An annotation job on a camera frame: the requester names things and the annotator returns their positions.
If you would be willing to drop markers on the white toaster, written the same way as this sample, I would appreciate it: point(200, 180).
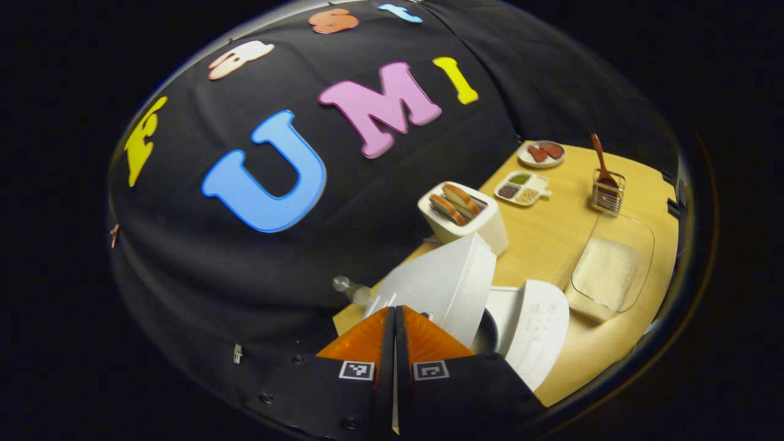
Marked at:
point(484, 231)

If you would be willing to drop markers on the brown wooden spoon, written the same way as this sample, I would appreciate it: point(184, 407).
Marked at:
point(599, 156)

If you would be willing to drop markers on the small clear glass bottle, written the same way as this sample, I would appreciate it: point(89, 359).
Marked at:
point(352, 290)

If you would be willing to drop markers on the white rice cooker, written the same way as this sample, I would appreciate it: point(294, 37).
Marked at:
point(441, 282)

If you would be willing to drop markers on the toasted bread slice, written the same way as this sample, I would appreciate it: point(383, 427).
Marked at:
point(447, 209)
point(462, 197)

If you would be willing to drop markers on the red meat slice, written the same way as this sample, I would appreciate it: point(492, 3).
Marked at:
point(553, 150)
point(537, 153)

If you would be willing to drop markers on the white round plate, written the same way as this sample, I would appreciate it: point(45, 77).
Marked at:
point(533, 164)

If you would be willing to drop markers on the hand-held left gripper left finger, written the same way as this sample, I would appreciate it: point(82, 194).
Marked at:
point(383, 380)

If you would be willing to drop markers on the black backdrop cloth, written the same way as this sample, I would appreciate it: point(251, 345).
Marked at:
point(184, 275)

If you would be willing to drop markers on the clear glass dish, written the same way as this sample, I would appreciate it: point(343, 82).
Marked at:
point(640, 231)

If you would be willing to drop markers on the white rice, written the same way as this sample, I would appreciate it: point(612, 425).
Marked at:
point(606, 272)

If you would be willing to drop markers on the white divided grain dish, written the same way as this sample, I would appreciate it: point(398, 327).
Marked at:
point(538, 182)

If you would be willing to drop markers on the pink clothes peg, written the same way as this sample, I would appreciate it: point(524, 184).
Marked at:
point(114, 236)

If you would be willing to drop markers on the white clothes peg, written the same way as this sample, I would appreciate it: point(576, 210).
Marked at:
point(237, 353)

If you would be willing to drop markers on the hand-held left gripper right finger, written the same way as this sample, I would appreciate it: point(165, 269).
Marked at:
point(402, 380)

